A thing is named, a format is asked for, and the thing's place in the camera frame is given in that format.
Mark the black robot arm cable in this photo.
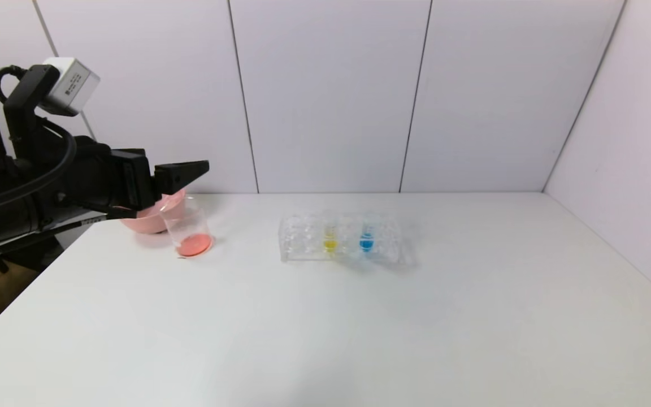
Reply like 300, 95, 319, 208
0, 116, 79, 214

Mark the test tube with yellow pigment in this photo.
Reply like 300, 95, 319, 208
323, 212, 338, 253

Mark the pink plastic bowl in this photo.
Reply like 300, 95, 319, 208
119, 189, 186, 234

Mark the test tube with blue pigment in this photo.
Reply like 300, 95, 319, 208
359, 210, 376, 253

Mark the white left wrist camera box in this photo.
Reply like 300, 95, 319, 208
40, 57, 101, 117

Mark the clear glass beaker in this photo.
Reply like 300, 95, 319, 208
160, 196, 215, 259

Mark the clear acrylic test tube rack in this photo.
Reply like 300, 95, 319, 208
279, 209, 415, 265

